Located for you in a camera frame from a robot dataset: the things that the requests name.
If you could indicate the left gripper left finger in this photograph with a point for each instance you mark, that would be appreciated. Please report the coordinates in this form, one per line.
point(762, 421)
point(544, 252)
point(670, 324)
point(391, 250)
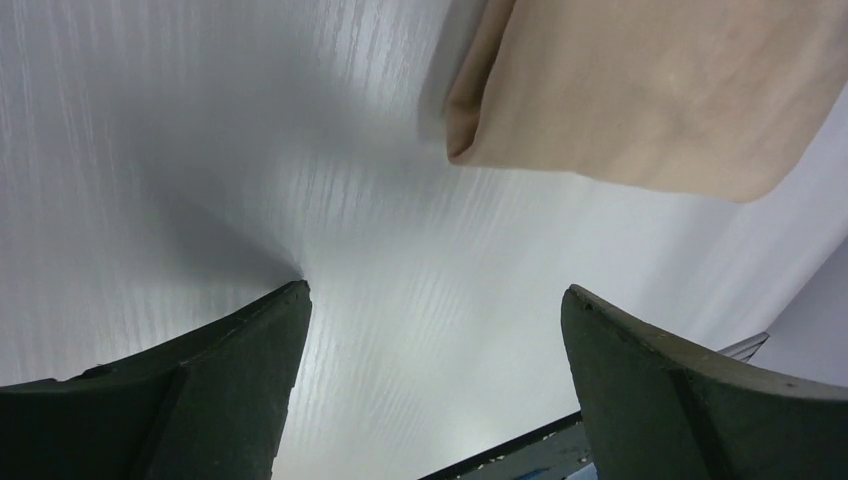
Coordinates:
point(208, 404)

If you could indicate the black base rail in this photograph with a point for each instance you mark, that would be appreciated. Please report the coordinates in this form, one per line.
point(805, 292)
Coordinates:
point(553, 451)

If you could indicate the beige t shirt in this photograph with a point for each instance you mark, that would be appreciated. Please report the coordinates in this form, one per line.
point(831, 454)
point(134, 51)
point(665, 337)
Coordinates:
point(714, 98)

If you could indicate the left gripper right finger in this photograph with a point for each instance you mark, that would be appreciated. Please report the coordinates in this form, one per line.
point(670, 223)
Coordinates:
point(657, 406)

